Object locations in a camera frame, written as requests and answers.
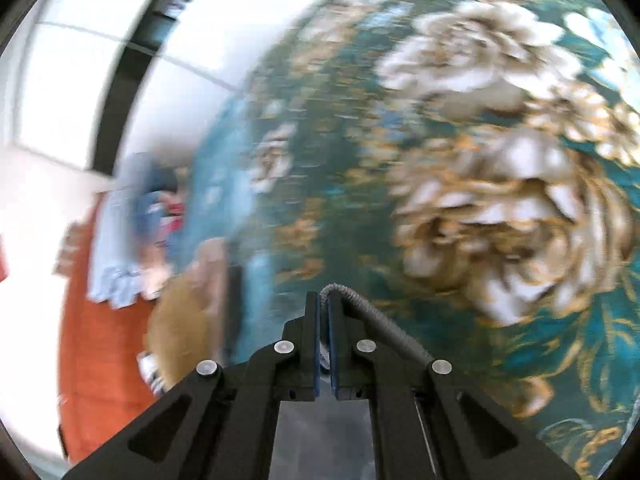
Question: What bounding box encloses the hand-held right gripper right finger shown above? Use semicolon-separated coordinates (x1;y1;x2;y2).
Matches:
327;294;583;480

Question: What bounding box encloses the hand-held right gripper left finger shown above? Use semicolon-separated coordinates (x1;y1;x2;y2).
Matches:
62;291;321;480

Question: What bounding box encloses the grey fleece garment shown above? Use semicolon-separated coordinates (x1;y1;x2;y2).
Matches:
318;284;435;376

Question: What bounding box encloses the beige garment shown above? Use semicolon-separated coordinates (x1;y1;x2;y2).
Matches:
192;237;231;356

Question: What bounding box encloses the blue floral folded blanket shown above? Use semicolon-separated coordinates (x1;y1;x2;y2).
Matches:
130;160;191;261

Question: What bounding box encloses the orange wooden headboard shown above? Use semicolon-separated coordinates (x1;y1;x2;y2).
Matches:
57;195;171;466

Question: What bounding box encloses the light blue folded quilt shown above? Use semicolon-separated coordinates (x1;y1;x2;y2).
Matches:
87;152;176;311

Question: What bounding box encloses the teal floral bedspread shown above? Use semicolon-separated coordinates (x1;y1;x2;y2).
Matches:
185;0;640;480

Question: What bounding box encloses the white glossy wardrobe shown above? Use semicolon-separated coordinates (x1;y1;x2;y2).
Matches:
0;0;351;186

